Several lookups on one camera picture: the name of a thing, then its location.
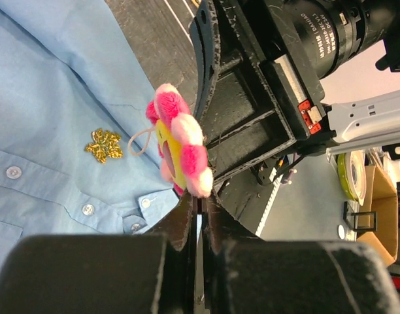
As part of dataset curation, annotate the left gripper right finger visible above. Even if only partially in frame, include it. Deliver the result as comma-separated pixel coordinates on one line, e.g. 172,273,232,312
201,196,400,313

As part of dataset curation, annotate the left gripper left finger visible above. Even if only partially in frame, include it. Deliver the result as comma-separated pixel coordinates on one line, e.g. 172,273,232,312
0,194,197,313

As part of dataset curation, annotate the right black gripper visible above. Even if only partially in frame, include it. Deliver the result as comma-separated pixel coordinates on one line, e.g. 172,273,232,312
189,1,332,183

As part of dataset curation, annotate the pink flower plush brooch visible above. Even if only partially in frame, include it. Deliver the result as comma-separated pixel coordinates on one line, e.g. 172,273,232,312
127,83,214,198

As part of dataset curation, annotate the light blue shirt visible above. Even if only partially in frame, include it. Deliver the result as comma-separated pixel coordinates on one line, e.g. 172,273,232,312
0,1,178,269

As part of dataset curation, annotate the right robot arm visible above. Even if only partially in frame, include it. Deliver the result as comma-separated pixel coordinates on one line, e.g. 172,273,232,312
190,1,400,183

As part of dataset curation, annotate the gold metal brooch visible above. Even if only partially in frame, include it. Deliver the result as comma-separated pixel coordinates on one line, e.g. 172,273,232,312
84,128,124,164

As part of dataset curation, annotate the green tape roll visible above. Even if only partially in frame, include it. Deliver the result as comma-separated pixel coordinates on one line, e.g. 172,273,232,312
337,150,367,205

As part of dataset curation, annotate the brown cardboard box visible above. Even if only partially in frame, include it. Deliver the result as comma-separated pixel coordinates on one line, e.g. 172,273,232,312
357,165,398,266

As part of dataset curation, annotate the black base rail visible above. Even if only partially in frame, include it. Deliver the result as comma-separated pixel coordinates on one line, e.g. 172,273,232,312
217,158,284,232

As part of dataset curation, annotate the white wire dish rack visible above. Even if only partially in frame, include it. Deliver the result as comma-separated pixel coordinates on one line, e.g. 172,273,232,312
162,0,201,44

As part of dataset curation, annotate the white slotted cable duct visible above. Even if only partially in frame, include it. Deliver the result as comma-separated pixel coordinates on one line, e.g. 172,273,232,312
255,177,282,237

